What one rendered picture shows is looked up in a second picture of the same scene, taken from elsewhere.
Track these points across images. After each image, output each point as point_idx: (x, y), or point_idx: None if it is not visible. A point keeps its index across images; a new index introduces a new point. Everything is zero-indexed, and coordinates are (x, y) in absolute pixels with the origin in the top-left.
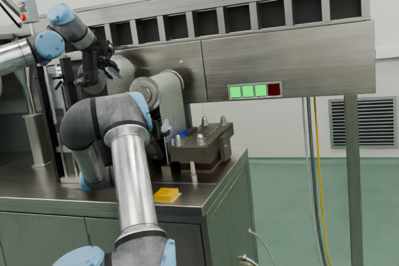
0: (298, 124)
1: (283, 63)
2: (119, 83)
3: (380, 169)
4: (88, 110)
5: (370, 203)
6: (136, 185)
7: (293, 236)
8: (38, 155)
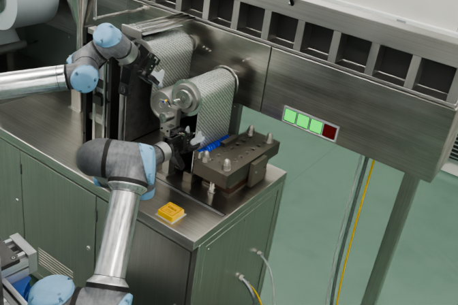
0: None
1: (347, 109)
2: (169, 67)
3: None
4: (99, 156)
5: (441, 248)
6: (116, 241)
7: (329, 253)
8: (77, 99)
